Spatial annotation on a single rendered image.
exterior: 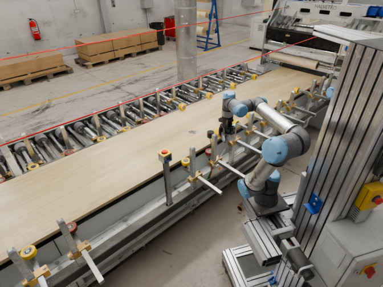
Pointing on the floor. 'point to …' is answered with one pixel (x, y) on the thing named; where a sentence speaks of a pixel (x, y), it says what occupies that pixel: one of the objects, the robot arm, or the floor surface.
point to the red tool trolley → (170, 27)
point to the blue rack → (210, 29)
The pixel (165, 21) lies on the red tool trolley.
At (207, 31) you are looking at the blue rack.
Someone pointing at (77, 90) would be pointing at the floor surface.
